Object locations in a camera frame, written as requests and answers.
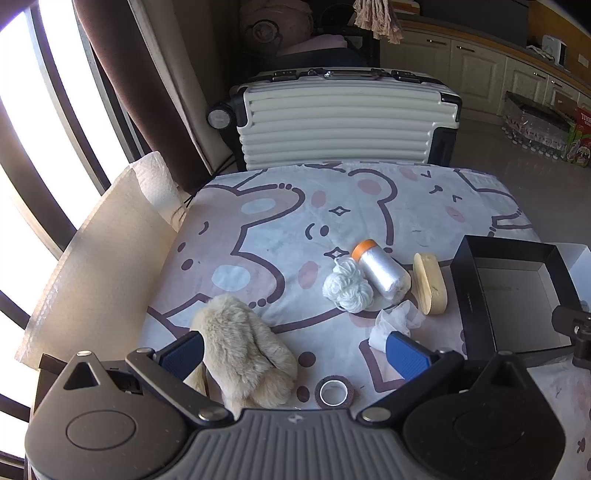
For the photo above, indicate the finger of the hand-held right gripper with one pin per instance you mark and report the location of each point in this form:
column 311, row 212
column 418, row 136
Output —
column 575, row 323

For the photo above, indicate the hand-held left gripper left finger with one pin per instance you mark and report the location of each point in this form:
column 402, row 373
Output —
column 178, row 357

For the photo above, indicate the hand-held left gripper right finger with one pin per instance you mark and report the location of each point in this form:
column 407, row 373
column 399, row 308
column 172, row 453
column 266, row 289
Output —
column 406, row 355

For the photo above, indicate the white plastic bag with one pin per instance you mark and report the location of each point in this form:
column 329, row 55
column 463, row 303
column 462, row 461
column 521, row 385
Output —
column 392, row 321

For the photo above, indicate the black cardboard box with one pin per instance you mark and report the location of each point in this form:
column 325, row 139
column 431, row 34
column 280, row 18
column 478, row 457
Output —
column 508, row 304

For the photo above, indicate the beige plush toy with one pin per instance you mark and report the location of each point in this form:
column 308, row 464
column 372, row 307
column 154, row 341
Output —
column 244, row 337

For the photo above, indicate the wooden block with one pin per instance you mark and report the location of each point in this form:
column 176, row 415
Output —
column 429, row 286

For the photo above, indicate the orange capped plastic roll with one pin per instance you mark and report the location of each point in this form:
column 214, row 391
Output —
column 383, row 274

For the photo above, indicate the white yarn ball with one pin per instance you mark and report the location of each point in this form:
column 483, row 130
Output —
column 351, row 288

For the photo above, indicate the brown tape roll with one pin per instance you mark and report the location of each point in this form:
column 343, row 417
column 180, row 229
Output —
column 317, row 394

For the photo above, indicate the beige foam sheet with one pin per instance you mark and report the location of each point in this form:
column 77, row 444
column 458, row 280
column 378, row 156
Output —
column 101, row 258

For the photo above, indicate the green printed carton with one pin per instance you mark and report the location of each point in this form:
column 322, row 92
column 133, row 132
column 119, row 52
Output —
column 579, row 145

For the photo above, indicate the pack of water bottles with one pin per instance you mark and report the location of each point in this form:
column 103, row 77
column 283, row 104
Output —
column 535, row 124

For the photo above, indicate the red cardboard box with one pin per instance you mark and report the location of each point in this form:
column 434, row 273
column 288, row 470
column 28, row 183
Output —
column 584, row 116

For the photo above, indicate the flat brown cardboard box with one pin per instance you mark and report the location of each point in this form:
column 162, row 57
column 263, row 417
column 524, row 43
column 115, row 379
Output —
column 565, row 102

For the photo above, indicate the white ribbed suitcase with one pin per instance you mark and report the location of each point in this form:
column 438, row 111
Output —
column 332, row 124

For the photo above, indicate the white countertop appliance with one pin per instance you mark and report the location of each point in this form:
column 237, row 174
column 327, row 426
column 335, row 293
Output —
column 556, row 48

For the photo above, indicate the cream kitchen cabinets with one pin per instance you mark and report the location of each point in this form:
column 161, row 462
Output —
column 475, row 64

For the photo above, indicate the brown curtain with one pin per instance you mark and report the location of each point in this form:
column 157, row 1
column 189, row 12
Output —
column 124, row 69

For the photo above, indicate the dark blue cloth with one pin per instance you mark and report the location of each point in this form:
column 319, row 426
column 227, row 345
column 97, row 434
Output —
column 323, row 57

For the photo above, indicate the beige tassel fringe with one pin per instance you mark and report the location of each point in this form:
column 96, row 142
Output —
column 376, row 21

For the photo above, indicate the pink plush cushion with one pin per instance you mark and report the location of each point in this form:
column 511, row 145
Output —
column 272, row 23

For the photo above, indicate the black window frame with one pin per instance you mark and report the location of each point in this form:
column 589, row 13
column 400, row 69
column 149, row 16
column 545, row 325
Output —
column 67, row 152

